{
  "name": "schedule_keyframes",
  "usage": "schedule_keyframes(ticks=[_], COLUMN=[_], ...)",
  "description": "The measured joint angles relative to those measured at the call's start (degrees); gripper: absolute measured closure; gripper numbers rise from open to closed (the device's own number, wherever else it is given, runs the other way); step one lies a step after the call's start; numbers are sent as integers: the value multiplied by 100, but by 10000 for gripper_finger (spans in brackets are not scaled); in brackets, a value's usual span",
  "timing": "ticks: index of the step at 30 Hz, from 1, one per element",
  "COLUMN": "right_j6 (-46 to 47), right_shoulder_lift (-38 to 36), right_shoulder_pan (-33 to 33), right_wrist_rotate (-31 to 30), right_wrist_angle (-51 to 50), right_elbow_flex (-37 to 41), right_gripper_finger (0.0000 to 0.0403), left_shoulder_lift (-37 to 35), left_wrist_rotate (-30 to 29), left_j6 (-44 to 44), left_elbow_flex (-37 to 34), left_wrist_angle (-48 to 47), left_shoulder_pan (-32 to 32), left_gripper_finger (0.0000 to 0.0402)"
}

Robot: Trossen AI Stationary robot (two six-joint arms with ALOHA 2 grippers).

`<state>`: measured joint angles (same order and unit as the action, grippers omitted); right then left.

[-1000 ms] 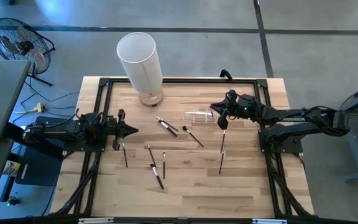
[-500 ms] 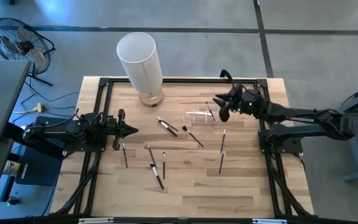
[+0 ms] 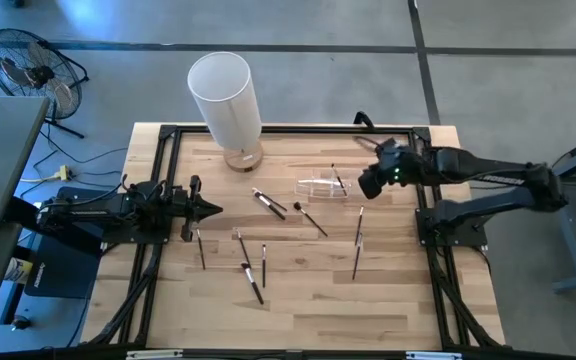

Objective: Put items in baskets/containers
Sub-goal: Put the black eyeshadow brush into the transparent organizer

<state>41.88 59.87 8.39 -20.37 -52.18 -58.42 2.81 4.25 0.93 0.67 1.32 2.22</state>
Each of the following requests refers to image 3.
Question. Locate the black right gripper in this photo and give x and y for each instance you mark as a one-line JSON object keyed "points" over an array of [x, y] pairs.
{"points": [[393, 165]]}

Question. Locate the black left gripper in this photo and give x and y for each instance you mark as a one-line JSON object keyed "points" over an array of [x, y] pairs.
{"points": [[185, 207]]}

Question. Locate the thin black makeup brush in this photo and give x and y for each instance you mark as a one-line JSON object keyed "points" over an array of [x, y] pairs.
{"points": [[264, 265], [243, 246], [359, 225], [201, 250], [339, 179]]}

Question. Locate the thick black white-ferrule brush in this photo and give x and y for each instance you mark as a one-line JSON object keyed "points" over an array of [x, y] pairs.
{"points": [[253, 284], [270, 206]]}

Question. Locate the thin silver-ferrule makeup brush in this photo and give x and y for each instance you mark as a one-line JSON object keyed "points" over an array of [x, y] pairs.
{"points": [[274, 202]]}

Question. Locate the black round-head makeup brush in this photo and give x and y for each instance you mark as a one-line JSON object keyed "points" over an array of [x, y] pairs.
{"points": [[310, 219]]}

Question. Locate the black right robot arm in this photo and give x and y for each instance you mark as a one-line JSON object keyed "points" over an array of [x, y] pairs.
{"points": [[493, 172]]}

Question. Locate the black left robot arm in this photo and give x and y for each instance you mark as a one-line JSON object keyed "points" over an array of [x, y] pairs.
{"points": [[93, 212]]}

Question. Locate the black table clamp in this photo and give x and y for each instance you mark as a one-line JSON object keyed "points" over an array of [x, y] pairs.
{"points": [[364, 119]]}

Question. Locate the clear plastic organizer container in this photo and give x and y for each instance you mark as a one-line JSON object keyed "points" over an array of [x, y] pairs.
{"points": [[318, 187]]}

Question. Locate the white cylinder lamp wooden base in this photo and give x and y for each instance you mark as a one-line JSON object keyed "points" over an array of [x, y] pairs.
{"points": [[223, 95]]}

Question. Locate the black desk leg beam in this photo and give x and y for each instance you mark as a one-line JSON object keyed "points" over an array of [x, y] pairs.
{"points": [[68, 236]]}

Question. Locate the yellow power plug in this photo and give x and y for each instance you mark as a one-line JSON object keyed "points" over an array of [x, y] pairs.
{"points": [[64, 174]]}

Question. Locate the white label strip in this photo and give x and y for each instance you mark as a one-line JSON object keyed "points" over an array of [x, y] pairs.
{"points": [[434, 355], [154, 354]]}

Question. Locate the black floor case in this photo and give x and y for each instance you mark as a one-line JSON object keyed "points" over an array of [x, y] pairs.
{"points": [[63, 270]]}

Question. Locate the yellow white labelled bottle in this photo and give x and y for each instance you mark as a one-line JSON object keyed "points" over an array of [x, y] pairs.
{"points": [[18, 270]]}

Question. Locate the grey desk top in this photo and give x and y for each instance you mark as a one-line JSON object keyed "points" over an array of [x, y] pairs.
{"points": [[3, 155]]}

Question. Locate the black caster wheel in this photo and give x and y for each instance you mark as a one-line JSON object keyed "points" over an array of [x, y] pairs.
{"points": [[20, 323]]}

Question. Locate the black floor fan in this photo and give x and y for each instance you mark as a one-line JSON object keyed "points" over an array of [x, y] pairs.
{"points": [[33, 75]]}

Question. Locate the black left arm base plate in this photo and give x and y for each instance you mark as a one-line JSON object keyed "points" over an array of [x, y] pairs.
{"points": [[118, 236]]}

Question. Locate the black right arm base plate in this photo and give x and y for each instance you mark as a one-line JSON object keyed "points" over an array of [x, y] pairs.
{"points": [[468, 235]]}

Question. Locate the black aluminium table frame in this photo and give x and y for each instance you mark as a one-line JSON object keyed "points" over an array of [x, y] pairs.
{"points": [[293, 130]]}

